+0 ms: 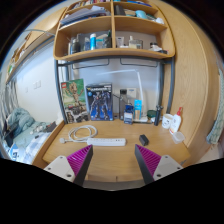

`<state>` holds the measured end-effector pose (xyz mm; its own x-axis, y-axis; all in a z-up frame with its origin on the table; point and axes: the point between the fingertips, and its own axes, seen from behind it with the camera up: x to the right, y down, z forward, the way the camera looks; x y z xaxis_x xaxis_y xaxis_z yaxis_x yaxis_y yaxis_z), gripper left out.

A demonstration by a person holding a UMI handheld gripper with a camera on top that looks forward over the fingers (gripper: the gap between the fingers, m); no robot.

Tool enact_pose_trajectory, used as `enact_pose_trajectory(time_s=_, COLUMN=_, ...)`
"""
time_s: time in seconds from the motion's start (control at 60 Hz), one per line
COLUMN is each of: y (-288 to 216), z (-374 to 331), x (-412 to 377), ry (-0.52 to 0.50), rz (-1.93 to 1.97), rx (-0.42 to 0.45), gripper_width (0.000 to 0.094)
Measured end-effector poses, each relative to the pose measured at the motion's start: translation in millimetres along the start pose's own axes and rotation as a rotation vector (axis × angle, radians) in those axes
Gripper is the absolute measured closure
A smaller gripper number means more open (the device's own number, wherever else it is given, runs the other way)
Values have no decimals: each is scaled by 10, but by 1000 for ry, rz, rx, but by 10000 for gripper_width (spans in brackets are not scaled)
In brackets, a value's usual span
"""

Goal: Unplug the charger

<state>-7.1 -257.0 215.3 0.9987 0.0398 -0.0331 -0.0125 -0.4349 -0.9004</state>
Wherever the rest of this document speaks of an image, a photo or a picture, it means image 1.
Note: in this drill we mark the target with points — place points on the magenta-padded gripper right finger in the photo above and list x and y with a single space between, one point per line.
165 166

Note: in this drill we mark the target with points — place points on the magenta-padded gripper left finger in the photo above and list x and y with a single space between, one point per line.
60 166

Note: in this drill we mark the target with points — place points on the clear plastic lidded container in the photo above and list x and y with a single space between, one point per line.
178 137

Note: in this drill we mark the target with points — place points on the bed with plaid sheet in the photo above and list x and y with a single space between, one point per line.
33 146

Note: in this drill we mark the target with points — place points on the white lotion bottle red cap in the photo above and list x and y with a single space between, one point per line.
175 123

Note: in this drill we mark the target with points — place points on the white mug with face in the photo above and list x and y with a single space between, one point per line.
167 121

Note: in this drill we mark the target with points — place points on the black electric shaver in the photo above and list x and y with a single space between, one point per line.
157 116

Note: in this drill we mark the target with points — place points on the white desk lamp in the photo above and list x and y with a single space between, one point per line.
143 118

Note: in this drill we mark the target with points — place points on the white power strip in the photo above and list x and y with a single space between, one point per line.
106 141

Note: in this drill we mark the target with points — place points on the dark green round case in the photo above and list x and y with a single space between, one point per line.
151 113

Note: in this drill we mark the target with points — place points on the teal blanket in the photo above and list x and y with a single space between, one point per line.
21 120

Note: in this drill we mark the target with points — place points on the dark blue small carton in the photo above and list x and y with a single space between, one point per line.
128 115

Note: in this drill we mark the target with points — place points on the light blue orange carton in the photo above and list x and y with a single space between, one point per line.
137 108

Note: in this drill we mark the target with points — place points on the green tree figure toy box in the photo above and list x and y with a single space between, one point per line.
73 100

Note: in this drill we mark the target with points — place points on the clear bottle with black cap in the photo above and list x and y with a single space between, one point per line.
123 106

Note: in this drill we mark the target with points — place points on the blue robot model kit box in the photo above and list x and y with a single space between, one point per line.
99 103

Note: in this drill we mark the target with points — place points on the white card box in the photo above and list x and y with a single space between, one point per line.
131 93

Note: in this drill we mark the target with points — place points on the wooden shelf unit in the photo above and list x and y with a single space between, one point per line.
113 25

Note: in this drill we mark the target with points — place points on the grey metal desk frame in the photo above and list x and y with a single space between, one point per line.
171 86

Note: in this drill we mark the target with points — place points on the white wall switch plate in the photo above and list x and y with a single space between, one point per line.
37 84

